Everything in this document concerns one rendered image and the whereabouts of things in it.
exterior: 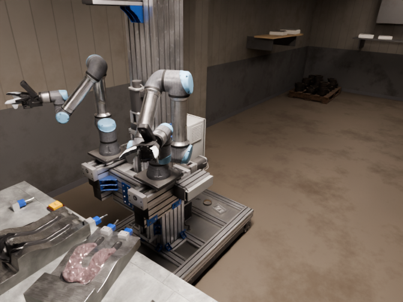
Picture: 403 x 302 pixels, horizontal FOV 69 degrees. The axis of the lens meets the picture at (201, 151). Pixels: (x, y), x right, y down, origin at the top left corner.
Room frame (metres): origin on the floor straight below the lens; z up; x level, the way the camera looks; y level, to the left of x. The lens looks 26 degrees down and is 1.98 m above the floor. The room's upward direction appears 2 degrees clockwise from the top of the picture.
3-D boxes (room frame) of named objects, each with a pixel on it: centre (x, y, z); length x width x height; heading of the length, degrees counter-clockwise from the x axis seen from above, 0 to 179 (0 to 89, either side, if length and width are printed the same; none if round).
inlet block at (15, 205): (1.53, 1.14, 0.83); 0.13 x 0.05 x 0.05; 137
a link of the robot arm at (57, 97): (1.88, 0.95, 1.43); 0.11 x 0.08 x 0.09; 117
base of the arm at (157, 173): (1.58, 0.26, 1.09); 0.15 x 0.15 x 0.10
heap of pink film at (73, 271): (1.02, 0.52, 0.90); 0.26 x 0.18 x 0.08; 163
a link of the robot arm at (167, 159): (1.29, 0.20, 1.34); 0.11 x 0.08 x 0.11; 78
